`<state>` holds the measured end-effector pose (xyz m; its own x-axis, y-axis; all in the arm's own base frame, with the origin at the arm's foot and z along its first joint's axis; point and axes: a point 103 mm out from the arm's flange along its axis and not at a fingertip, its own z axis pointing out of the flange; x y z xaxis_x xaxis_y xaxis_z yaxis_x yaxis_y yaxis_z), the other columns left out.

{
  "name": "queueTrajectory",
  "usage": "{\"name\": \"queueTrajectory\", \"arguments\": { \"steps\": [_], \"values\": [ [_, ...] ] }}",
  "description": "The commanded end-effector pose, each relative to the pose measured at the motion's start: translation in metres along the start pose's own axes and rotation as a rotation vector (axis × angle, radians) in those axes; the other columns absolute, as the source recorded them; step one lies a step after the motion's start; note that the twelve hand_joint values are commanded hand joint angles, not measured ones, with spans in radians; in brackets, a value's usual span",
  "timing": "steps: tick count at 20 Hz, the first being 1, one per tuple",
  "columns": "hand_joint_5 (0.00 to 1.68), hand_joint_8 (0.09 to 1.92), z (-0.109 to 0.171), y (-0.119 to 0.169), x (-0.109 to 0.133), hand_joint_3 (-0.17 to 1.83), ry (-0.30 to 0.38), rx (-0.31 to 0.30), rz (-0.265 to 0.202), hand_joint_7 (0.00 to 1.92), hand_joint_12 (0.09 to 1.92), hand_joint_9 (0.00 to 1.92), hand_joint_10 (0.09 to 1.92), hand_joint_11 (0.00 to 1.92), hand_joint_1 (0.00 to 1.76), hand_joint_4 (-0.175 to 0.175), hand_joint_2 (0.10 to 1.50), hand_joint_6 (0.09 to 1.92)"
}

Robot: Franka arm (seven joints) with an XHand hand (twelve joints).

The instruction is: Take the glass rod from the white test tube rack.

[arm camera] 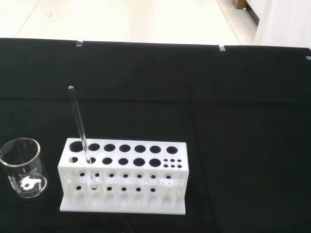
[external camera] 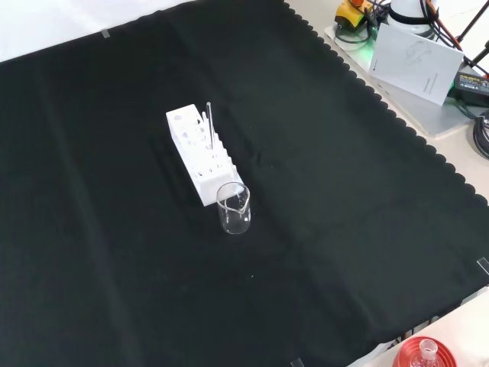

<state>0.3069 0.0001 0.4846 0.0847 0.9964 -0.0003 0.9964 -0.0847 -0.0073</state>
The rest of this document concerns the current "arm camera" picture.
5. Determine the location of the white test tube rack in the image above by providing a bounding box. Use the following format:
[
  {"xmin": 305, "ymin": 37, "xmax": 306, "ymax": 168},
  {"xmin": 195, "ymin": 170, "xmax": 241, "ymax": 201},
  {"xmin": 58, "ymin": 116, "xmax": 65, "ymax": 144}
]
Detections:
[{"xmin": 58, "ymin": 137, "xmax": 189, "ymax": 216}]

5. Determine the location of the black bench cloth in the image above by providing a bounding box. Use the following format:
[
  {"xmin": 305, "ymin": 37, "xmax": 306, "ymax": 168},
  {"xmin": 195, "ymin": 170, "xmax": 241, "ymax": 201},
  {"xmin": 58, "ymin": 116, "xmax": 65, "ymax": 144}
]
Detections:
[{"xmin": 0, "ymin": 37, "xmax": 311, "ymax": 233}]

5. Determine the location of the brown cardboard box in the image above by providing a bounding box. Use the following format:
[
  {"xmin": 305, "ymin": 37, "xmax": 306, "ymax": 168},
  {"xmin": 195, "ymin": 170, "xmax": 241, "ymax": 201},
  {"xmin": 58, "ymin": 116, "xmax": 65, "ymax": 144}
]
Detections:
[{"xmin": 231, "ymin": 0, "xmax": 249, "ymax": 11}]

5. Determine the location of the clear glass beaker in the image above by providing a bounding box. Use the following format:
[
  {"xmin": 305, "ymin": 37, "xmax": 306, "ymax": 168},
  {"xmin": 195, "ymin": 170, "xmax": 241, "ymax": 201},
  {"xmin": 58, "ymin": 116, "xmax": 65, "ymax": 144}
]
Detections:
[{"xmin": 0, "ymin": 137, "xmax": 49, "ymax": 199}]

